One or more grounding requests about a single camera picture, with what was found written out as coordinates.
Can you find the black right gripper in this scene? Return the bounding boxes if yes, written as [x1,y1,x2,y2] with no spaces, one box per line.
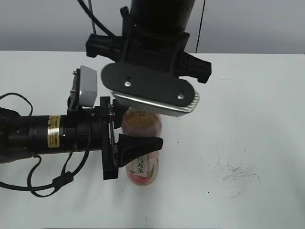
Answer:
[86,6,212,83]

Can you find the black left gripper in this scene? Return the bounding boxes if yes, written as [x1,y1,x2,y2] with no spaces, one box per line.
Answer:
[64,96,163,180]

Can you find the oolong tea bottle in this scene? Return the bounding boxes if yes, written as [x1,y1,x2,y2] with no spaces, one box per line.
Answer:
[122,107,162,186]

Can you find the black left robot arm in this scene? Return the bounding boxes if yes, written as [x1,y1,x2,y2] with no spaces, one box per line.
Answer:
[0,96,163,180]

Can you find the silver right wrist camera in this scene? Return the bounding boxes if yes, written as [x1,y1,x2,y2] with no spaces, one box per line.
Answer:
[101,62,200,117]

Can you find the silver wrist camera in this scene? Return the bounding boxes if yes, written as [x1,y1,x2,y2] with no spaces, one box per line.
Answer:
[68,65,97,111]
[101,62,200,117]

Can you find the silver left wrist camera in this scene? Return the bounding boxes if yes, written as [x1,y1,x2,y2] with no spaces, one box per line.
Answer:
[68,65,97,111]

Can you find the black wall seam strip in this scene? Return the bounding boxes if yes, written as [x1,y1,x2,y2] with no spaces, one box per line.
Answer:
[195,0,206,53]
[88,0,97,34]

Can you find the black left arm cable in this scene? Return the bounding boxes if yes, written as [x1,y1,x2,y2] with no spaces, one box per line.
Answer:
[0,93,91,198]

